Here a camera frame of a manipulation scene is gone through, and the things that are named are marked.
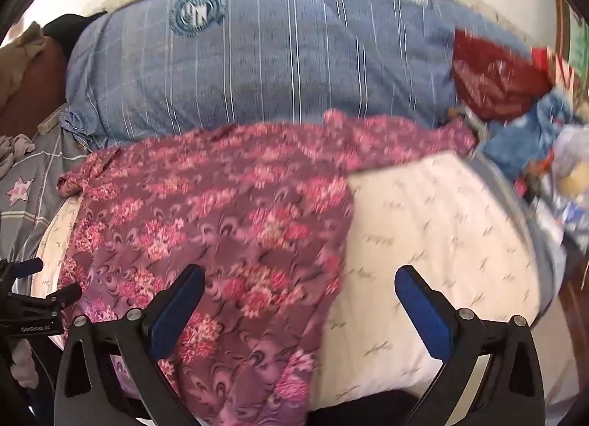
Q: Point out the window frame with green pattern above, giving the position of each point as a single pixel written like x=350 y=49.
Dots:
x=571 y=49

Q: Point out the red plastic bag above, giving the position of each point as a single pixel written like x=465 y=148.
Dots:
x=493 y=82

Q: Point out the beige cloth on headboard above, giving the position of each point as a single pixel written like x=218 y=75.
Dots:
x=16 y=57

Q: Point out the grey crumpled cloth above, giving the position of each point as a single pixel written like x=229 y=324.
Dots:
x=12 y=150

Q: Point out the brown headboard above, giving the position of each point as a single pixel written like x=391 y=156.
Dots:
x=41 y=92

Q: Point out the blue crumpled clothing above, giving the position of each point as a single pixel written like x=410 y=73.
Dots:
x=529 y=137

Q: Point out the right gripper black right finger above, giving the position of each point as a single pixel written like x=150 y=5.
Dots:
x=511 y=389

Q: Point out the blue plaid quilt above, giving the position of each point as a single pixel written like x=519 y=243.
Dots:
x=165 y=67

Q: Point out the maroon floral garment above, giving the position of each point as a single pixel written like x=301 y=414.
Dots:
x=265 y=210

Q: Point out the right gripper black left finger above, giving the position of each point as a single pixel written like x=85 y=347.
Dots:
x=109 y=373

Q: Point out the cream leaf-print pillow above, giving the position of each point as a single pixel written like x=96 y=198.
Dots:
x=435 y=214

